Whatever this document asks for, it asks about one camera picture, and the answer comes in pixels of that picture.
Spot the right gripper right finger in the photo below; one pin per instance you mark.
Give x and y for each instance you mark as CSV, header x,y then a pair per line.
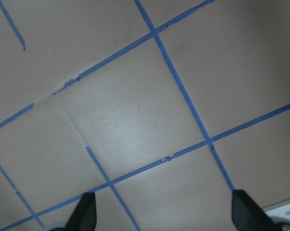
x,y
246,214

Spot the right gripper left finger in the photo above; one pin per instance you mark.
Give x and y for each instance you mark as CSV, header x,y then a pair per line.
x,y
84,216

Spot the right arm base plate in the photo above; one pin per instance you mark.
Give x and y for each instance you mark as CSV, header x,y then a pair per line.
x,y
279,212

